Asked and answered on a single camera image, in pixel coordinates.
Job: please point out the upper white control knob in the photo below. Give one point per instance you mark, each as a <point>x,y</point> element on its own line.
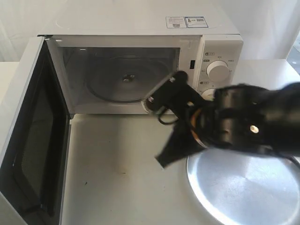
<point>218,71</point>

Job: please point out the lower white control knob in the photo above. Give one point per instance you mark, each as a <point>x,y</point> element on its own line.
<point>208,94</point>

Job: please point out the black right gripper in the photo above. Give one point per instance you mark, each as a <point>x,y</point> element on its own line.
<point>176,95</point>

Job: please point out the white microwave door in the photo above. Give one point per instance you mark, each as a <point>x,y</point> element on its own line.
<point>34,137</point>

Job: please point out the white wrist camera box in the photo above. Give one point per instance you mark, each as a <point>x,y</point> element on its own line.
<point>162,94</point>

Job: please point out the white control knob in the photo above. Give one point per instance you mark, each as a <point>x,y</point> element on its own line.
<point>208,94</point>
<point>218,71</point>

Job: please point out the glass microwave turntable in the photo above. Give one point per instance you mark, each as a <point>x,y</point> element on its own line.
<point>126,79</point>

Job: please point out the round stainless steel plate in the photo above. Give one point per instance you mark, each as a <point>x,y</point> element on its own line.
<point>236,189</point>

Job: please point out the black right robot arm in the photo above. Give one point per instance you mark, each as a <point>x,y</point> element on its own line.
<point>247,119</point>

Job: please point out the white microwave oven body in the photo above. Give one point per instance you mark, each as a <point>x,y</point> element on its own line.
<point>82,33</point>

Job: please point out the blue white warning sticker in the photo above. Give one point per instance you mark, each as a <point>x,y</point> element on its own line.
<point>186,22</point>

